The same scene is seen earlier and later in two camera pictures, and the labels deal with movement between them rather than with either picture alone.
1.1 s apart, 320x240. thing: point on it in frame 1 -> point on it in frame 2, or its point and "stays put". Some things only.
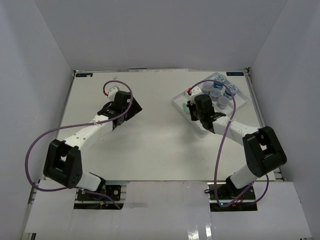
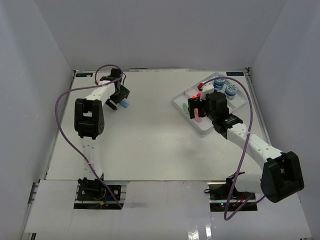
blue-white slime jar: x=227 y=93 stays put
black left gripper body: x=134 y=109 -> x=120 y=95
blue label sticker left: x=84 y=74 stays put
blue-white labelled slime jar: x=221 y=78 stays put
